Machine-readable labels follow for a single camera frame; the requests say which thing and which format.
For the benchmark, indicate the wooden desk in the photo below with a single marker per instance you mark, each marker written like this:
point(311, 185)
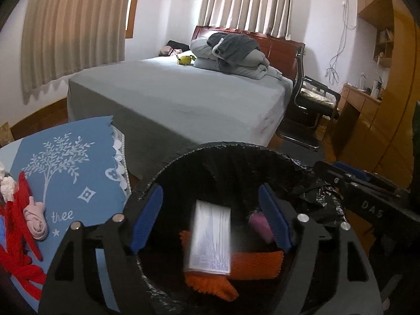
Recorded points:
point(356, 100)

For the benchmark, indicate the orange knitted cloth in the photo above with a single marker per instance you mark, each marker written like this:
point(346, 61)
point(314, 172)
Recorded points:
point(252, 265)

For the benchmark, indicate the narrow beige curtain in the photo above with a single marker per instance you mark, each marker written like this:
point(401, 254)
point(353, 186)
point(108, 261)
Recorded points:
point(246, 0)

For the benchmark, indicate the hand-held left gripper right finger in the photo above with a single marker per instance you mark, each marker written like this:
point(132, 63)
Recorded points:
point(275, 216)

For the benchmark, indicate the blue tree print tablecloth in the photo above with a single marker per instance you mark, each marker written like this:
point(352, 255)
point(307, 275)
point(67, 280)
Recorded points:
point(65, 183)

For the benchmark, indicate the white paper packet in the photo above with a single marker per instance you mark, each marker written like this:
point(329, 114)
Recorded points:
point(210, 236)

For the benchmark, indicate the wooden window frame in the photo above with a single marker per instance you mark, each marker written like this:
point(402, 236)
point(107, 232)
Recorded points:
point(133, 13)

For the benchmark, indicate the red wooden headboard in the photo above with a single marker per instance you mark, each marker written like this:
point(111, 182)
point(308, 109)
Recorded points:
point(282, 52)

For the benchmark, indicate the black bag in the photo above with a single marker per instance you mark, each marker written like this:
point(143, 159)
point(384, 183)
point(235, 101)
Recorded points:
point(177, 44)

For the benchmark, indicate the grey bed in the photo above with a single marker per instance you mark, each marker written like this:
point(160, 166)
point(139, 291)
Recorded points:
point(197, 95)

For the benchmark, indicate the pale pink sock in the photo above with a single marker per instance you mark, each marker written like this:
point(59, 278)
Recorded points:
point(34, 220)

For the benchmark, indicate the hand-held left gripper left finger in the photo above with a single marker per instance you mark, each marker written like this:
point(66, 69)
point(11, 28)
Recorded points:
point(147, 216)

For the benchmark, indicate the wide beige curtain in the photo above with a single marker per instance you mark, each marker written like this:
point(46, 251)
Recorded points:
point(75, 23)

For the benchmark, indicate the black office chair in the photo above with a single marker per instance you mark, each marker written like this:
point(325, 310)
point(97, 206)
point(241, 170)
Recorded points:
point(311, 101)

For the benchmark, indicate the pink rolled cloth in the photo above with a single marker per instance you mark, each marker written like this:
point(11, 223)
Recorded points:
point(261, 226)

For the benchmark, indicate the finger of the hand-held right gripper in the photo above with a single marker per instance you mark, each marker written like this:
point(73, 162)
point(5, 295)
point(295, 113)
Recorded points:
point(336, 179)
point(352, 170)

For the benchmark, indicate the grey folded blanket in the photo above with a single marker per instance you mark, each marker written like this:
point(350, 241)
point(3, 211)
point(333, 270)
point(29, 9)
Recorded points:
point(242, 67)

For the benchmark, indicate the pink bundle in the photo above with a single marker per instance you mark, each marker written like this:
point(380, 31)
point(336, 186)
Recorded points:
point(167, 51)

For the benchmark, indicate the dark grey garment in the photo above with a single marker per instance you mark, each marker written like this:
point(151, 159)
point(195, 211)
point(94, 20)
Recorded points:
point(236, 44)

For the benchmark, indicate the white cloth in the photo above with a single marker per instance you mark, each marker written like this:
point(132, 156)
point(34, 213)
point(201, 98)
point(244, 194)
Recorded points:
point(7, 185)

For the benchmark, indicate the yellow plush toy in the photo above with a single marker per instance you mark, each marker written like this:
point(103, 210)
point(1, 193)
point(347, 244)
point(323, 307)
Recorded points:
point(185, 60)

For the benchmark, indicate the black bin with bag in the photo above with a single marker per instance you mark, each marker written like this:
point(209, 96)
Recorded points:
point(183, 177)

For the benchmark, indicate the white bottle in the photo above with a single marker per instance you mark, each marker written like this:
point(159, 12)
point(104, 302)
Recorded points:
point(363, 82)

